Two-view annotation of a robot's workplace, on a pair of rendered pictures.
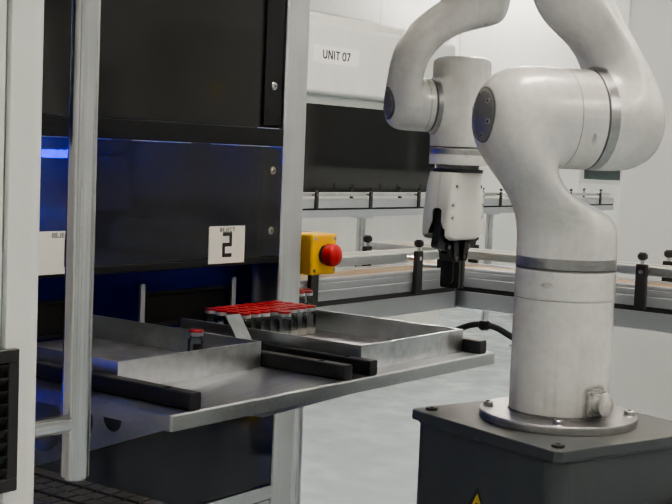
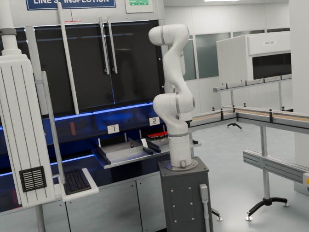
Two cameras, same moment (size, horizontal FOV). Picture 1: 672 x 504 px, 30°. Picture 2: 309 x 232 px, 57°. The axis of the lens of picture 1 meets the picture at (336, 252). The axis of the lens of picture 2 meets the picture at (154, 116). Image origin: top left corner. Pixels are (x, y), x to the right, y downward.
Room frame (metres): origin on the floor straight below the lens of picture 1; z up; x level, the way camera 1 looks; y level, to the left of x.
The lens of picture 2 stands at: (0.11, -1.00, 1.42)
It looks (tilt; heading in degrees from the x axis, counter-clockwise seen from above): 9 degrees down; 32
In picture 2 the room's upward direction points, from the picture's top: 7 degrees counter-clockwise
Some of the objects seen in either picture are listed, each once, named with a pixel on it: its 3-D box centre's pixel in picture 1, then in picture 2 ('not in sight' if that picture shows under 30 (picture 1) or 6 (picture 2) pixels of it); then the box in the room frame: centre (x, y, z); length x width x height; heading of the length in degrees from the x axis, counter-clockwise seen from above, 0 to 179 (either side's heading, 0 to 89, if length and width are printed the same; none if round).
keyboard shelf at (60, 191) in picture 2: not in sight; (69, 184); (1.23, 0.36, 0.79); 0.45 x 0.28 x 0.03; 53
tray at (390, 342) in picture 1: (321, 335); (166, 140); (1.88, 0.02, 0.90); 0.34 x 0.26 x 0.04; 53
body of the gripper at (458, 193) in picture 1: (455, 201); (184, 113); (1.84, -0.17, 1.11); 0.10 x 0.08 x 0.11; 143
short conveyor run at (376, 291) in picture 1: (341, 278); (202, 119); (2.54, -0.01, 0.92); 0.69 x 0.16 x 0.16; 143
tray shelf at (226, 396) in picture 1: (225, 361); (143, 147); (1.77, 0.15, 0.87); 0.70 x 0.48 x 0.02; 143
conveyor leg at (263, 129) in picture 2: not in sight; (265, 165); (2.68, -0.52, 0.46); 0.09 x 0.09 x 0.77; 53
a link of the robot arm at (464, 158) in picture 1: (458, 158); not in sight; (1.84, -0.17, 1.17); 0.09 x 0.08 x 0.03; 143
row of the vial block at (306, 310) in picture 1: (277, 323); (161, 137); (1.94, 0.09, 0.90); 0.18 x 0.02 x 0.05; 143
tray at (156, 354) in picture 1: (102, 347); (118, 147); (1.68, 0.31, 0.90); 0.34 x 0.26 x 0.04; 53
